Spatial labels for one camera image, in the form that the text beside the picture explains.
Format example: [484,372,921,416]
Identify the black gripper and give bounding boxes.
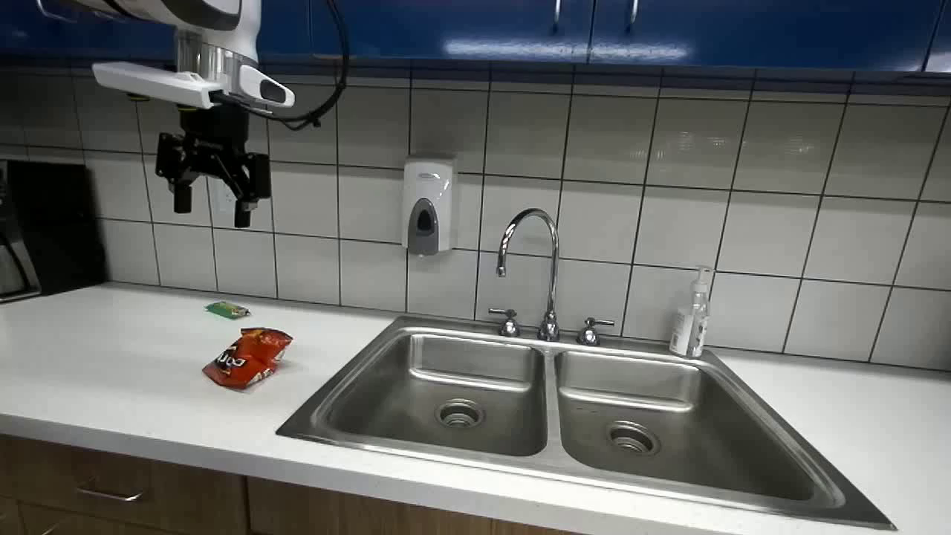
[155,101,274,232]

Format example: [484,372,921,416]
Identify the red Doritos chip bag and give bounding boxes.
[200,323,298,391]

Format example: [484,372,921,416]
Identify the stainless steel double sink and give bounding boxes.
[274,318,898,528]

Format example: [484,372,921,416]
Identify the black countertop appliance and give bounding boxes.
[0,156,109,303]

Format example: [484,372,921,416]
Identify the wooden base cabinets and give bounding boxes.
[0,430,577,535]

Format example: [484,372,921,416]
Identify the chrome gooseneck faucet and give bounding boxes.
[493,204,565,344]

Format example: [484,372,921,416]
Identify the clear dish soap bottle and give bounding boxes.
[666,265,717,360]

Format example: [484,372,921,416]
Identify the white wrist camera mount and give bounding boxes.
[88,60,298,113]

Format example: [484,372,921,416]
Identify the white wall soap dispenser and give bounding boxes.
[400,156,457,259]

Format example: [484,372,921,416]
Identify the metal drawer handle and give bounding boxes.
[71,482,145,507]

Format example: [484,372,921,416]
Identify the chrome faucet handle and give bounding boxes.
[577,315,617,346]
[488,305,524,339]

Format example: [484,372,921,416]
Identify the blue wall cabinets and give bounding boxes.
[0,0,951,78]

